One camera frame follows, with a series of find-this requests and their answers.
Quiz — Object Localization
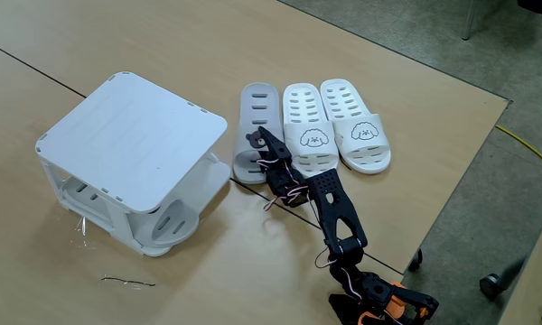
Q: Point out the grey bear slipper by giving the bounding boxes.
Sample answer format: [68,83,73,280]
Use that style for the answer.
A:
[232,81,286,185]
[61,177,201,247]

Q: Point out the white plastic two-tier shoe rack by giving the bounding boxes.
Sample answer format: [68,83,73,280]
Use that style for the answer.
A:
[34,70,232,257]

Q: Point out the clear tape strip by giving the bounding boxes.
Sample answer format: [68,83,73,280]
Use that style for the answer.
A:
[100,274,157,289]

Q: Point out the white dog slipper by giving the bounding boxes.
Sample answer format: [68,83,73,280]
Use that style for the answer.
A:
[320,78,392,175]
[282,83,341,180]

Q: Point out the yellow cable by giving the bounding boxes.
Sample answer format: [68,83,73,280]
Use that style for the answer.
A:
[495,125,542,177]

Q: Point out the grey chair base leg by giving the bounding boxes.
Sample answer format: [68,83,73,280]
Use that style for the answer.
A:
[496,255,529,290]

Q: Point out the dark chair seat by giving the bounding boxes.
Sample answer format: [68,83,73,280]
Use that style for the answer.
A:
[518,0,542,20]

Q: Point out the black table caster wheel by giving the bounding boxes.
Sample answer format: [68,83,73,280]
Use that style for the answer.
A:
[408,248,424,273]

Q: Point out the clear tape scrap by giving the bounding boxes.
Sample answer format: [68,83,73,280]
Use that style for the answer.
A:
[74,216,89,247]

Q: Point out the metal chair leg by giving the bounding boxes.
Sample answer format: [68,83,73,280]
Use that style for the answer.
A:
[461,0,479,42]

